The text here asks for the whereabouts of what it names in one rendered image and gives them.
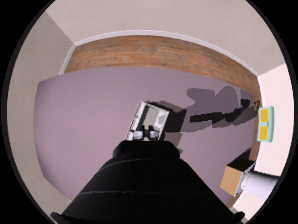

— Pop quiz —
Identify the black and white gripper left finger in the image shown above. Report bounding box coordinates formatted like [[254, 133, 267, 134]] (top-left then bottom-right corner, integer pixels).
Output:
[[134, 125, 145, 141]]

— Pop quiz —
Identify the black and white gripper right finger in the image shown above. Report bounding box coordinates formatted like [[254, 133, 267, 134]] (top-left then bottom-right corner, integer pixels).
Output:
[[148, 125, 159, 141]]

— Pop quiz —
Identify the white three-compartment bin rack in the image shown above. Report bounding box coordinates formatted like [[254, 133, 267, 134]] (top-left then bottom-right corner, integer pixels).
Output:
[[125, 101, 169, 141]]

